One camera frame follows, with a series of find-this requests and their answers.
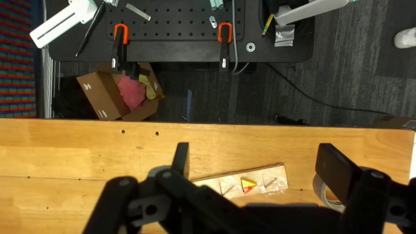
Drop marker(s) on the orange black clamp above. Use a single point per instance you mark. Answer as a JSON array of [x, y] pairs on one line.
[[120, 39], [224, 39]]

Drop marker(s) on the thin black rod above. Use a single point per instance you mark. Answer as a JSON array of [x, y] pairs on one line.
[[89, 32]]

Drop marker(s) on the white rounded object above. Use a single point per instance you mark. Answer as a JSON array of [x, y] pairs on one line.
[[406, 37]]

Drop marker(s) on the pink cloth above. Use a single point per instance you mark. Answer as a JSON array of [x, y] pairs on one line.
[[132, 92]]

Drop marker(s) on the brown cardboard box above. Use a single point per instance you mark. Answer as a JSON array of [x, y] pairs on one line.
[[102, 92]]

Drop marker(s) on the multicolour woven curtain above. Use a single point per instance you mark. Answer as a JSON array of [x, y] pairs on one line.
[[18, 60]]

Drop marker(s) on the white washer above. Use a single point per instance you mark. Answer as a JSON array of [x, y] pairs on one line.
[[250, 47]]

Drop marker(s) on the yellow-green rag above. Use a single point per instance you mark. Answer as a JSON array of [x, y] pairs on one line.
[[150, 86]]

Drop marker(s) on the black perforated cart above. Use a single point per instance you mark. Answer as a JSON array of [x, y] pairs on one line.
[[183, 43]]

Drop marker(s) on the white metal bracket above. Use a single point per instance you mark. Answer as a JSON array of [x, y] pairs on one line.
[[60, 23], [304, 10]]

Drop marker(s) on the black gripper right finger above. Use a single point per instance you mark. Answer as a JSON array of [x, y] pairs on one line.
[[339, 169]]

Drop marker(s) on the wooden shape puzzle block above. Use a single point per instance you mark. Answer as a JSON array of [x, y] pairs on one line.
[[242, 183]]

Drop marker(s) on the grey duct tape roll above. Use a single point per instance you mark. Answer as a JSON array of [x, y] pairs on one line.
[[323, 195]]

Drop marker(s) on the silver metal strip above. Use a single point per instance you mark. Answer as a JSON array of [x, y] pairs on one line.
[[138, 11]]

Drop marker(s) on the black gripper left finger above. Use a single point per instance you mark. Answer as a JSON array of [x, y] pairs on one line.
[[183, 160]]

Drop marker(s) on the silver foil tape piece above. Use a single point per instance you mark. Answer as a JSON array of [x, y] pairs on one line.
[[285, 35]]

